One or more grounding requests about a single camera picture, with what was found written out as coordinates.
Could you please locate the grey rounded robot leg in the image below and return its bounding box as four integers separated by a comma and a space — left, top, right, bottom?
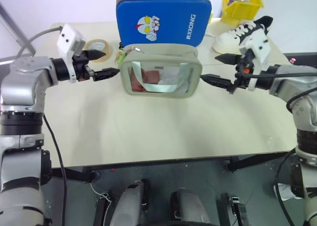
170, 187, 211, 226
115, 180, 147, 226

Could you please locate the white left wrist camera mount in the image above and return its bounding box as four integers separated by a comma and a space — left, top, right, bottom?
56, 24, 87, 84

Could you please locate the clear beige zippered pouch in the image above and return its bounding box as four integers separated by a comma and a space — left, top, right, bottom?
120, 44, 203, 99

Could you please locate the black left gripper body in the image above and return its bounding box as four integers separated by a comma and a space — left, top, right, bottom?
72, 51, 96, 83

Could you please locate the white and black sneaker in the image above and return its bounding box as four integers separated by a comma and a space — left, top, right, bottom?
211, 15, 274, 54

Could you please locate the black box with red button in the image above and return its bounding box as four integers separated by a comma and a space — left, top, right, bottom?
282, 53, 317, 69

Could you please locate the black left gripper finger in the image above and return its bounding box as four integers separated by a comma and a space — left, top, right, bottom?
93, 67, 121, 82
83, 49, 107, 62

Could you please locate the green keychain charm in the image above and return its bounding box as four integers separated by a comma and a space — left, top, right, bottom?
115, 42, 131, 68

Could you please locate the white packet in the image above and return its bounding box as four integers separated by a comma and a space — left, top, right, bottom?
158, 68, 189, 93

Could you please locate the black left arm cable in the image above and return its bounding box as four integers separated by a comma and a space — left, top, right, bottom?
43, 113, 68, 226

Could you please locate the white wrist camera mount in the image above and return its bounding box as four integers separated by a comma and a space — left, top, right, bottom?
56, 24, 87, 84
238, 27, 271, 92

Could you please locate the red cloth item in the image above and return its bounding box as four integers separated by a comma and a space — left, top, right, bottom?
131, 68, 160, 93

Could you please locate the black table frame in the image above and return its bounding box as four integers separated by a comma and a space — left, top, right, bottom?
51, 150, 297, 185

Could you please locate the yellow plastic bin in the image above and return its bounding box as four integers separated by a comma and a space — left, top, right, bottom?
220, 0, 264, 26

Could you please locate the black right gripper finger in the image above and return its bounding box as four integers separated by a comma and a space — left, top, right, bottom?
201, 73, 236, 95
214, 53, 242, 65

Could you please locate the grey cable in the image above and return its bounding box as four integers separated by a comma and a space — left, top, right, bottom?
14, 25, 66, 61

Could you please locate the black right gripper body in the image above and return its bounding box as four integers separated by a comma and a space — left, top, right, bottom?
233, 49, 255, 90

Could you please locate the white crumpled paper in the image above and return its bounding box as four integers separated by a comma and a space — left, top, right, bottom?
273, 183, 296, 201

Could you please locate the blue cartoon hard case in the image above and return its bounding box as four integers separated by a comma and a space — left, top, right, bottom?
116, 0, 213, 49

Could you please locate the beige tape roll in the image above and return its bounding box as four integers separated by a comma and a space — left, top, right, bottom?
83, 39, 114, 63

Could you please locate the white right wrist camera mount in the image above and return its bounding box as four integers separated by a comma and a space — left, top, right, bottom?
238, 27, 271, 92

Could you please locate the grey metal frame bar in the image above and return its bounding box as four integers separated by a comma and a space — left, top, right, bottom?
0, 1, 38, 63

